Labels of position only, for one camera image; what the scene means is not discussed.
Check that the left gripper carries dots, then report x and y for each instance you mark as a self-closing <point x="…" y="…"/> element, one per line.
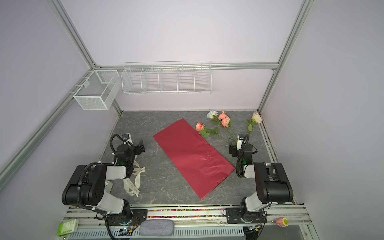
<point x="139" y="148"/>

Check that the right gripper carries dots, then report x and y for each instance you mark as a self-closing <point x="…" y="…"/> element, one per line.
<point x="234" y="150"/>

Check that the cream fake rose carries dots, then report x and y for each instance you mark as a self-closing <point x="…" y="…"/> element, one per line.
<point x="256" y="119"/>

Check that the red wrapping paper sheet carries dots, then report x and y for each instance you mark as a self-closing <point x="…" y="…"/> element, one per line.
<point x="202" y="166"/>

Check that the single pink fake rose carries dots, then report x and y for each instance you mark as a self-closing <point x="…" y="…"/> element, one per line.
<point x="206" y="133"/>

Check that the double pink fake rose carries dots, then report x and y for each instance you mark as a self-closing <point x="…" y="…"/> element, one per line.
<point x="225" y="121"/>

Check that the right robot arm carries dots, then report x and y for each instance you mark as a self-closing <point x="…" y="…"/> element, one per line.
<point x="272" y="185"/>

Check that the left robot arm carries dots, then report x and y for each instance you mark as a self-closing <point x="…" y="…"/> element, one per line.
<point x="87" y="187"/>

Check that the white mesh box basket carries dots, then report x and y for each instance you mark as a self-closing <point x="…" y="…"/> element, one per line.
<point x="99" y="90"/>

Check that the grey foam pad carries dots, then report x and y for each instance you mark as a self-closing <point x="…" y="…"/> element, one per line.
<point x="157" y="228"/>

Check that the pink round object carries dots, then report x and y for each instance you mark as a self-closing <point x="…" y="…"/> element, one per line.
<point x="282" y="222"/>

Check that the green white packet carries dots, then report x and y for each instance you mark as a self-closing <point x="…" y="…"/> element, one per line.
<point x="68" y="228"/>

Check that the white wire shelf basket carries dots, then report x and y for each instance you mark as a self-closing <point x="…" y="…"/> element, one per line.
<point x="167" y="77"/>

